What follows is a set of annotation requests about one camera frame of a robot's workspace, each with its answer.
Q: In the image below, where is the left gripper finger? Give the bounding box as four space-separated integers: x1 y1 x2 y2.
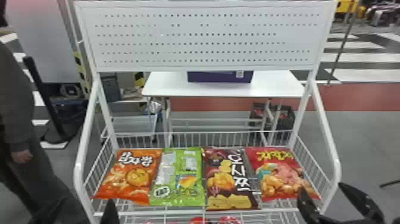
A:
29 196 68 224
99 198 121 224

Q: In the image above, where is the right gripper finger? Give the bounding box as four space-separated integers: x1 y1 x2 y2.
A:
337 182 386 224
296 187 334 224

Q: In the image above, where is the orange snack packet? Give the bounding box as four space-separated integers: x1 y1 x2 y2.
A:
93 148 163 206

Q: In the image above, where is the red snack packet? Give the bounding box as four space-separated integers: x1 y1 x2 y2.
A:
187 215 242 224
244 146 320 203

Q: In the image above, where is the green snack packet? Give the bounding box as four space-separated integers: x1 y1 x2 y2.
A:
149 147 206 207

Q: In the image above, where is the dark brown snack packet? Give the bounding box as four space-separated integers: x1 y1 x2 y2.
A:
202 147 261 211

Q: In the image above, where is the clear box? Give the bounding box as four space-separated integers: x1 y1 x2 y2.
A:
111 113 158 138

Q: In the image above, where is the black crate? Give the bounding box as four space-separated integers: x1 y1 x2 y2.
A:
249 102 296 132

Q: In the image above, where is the black chair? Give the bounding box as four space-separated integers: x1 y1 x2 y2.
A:
23 55 89 145

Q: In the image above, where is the person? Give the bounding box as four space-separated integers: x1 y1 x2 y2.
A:
0 41 73 224

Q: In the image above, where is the white side table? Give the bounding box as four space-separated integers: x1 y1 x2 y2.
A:
141 70 306 148

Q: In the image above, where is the dark blue box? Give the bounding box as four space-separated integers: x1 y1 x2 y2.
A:
187 70 254 84

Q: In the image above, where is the black cable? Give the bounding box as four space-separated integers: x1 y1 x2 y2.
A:
379 179 400 189

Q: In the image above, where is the striped post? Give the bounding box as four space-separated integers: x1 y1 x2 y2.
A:
73 51 92 98

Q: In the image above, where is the white wire rack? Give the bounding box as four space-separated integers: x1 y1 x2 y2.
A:
72 0 342 224

